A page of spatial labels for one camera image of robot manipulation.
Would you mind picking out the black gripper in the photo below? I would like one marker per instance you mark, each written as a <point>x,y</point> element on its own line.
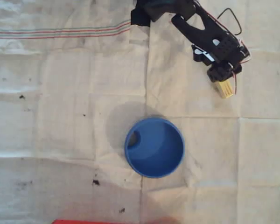
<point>216,73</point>

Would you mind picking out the yellow rectangular block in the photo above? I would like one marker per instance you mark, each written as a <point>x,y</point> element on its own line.
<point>226,89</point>

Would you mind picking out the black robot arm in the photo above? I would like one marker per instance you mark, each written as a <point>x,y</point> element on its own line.
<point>200,30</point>

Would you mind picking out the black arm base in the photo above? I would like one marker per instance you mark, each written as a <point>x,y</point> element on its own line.
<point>140,18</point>

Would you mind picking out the blue plastic bowl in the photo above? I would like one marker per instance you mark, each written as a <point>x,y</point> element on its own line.
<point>158,154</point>

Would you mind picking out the red object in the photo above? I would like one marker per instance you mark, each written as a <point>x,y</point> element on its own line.
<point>84,222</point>

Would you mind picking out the white cloth with stripes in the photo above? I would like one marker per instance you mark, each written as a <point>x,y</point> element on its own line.
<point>60,93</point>

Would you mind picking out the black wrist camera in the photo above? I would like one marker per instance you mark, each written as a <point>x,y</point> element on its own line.
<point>243,54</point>

